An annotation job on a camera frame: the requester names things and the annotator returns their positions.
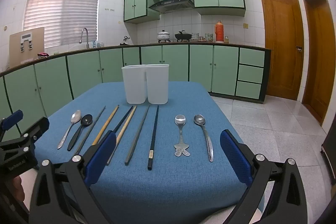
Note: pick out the green cabinet drawer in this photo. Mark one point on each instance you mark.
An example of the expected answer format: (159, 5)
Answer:
(248, 89)
(252, 57)
(250, 74)

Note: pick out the white cooking pot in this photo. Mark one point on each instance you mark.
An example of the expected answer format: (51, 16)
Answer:
(164, 36)

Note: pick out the white two-compartment utensil holder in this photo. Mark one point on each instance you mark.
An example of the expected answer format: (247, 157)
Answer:
(136, 82)

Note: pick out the white window blinds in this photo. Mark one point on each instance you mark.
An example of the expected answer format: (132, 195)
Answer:
(63, 8)

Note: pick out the green base kitchen cabinets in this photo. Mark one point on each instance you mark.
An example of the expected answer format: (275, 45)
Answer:
(173, 64)

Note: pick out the person's left hand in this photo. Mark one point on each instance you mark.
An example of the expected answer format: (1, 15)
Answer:
(19, 186)

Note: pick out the black chopstick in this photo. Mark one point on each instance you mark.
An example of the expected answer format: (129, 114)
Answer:
(122, 119)
(154, 137)

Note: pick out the black box-shaped object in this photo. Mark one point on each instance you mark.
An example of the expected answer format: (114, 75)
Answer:
(329, 153)

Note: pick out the pink red cloth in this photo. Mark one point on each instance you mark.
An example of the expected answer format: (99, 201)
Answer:
(43, 54)

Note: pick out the grey chopstick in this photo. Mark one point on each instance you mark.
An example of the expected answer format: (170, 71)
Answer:
(137, 135)
(90, 130)

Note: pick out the person's white trousers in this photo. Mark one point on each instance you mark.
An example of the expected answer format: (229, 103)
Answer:
(29, 176)

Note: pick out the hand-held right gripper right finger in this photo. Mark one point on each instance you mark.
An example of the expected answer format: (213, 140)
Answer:
(235, 158)

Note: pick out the small wall hooks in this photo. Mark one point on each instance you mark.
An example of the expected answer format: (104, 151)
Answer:
(109, 9)

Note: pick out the blue tablecloth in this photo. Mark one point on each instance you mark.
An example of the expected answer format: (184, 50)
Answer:
(170, 187)

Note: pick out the stack of bowls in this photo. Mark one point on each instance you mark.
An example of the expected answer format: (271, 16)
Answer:
(195, 37)

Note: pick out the metal kitchen faucet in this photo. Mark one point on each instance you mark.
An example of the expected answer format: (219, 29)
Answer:
(85, 29)

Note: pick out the orange thermos flask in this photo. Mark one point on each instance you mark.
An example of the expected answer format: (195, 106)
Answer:
(219, 32)

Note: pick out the wooden chopstick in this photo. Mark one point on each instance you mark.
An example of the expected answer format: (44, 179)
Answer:
(129, 119)
(105, 125)

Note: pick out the black cooking pot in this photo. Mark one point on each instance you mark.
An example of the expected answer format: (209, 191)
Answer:
(183, 35)

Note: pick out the small glass jar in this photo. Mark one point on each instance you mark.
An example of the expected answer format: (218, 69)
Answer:
(226, 39)

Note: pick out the patterned bowl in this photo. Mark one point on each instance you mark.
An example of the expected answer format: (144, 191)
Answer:
(209, 37)

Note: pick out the black range hood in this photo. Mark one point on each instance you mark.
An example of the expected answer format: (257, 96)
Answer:
(170, 5)

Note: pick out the small silver kettle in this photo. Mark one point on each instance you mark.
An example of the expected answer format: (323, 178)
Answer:
(126, 38)

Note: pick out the cardboard board with scale picture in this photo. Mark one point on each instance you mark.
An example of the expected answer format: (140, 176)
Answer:
(15, 50)

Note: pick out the small clear glass jars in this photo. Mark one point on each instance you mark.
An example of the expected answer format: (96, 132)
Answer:
(99, 44)

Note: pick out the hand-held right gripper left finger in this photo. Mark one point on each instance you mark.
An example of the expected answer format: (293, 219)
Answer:
(101, 158)

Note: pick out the plain wooden door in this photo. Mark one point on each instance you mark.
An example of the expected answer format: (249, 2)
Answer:
(319, 56)

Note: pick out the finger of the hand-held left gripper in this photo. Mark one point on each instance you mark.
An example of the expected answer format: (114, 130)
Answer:
(14, 117)
(39, 127)

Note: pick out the black spoon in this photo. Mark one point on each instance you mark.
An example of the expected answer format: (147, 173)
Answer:
(86, 120)

